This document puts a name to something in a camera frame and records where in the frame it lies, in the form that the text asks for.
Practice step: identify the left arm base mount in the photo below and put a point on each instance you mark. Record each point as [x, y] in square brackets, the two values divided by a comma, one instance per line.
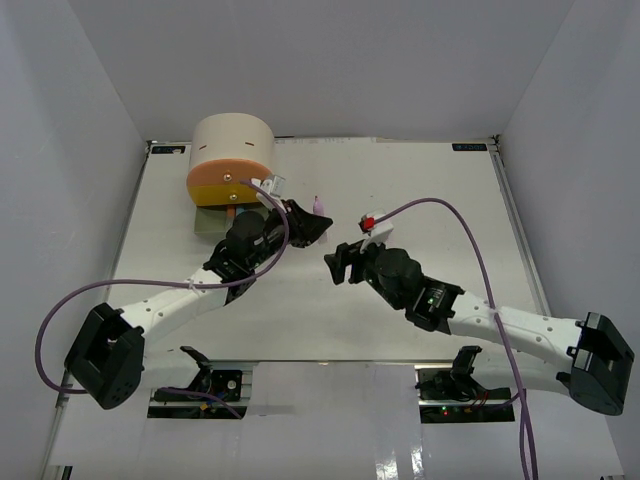
[220, 395]

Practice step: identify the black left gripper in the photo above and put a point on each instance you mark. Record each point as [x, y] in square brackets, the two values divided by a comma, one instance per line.
[305, 227]

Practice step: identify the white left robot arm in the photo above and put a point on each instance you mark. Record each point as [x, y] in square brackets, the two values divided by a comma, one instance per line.
[111, 356]

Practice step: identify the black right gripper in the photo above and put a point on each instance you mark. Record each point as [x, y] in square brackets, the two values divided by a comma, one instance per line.
[349, 255]

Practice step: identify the yellow drawer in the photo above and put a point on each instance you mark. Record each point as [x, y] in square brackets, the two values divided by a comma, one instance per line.
[218, 195]

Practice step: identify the beige cylindrical drawer organizer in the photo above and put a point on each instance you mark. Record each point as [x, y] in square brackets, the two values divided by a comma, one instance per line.
[232, 136]

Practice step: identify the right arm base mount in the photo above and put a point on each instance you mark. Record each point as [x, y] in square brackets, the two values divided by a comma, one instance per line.
[450, 395]

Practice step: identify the orange capped clear highlighter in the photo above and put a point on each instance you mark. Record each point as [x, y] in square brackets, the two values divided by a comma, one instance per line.
[230, 215]

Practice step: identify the pink highlighter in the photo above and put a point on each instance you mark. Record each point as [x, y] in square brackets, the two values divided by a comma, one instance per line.
[318, 208]

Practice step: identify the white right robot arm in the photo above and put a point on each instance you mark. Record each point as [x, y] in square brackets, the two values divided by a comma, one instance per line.
[587, 360]

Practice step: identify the orange top drawer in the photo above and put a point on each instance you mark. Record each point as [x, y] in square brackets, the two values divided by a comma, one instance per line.
[211, 172]

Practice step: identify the grey bottom drawer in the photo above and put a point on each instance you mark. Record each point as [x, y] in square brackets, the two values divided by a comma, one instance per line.
[210, 221]

